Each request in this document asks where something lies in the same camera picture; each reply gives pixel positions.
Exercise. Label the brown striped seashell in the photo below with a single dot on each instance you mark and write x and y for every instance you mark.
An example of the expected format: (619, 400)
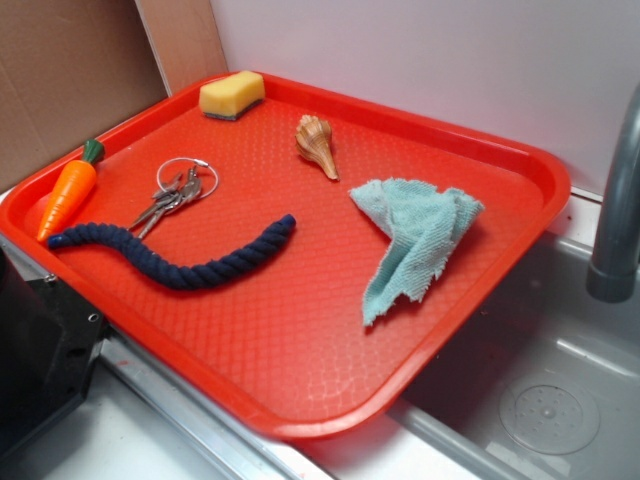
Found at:
(313, 141)

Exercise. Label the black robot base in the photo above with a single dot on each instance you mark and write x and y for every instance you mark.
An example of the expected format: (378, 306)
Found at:
(50, 339)

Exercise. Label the orange toy carrot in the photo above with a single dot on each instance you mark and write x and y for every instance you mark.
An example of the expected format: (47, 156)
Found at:
(74, 184)

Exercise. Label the red plastic tray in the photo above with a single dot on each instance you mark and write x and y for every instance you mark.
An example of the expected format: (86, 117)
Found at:
(284, 349)

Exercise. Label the yellow sponge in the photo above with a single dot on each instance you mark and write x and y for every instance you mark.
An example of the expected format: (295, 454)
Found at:
(231, 97)

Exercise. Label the grey faucet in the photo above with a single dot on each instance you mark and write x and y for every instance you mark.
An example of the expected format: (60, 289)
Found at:
(614, 262)

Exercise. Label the silver keys on ring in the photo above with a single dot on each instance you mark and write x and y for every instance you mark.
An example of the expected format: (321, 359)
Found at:
(181, 182)

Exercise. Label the brown cardboard panel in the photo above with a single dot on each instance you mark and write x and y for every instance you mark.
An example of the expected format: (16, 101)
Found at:
(74, 69)

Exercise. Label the grey toy sink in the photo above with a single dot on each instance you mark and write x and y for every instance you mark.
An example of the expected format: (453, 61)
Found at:
(542, 382)

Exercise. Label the light blue cloth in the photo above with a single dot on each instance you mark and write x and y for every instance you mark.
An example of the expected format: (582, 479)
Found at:
(424, 226)

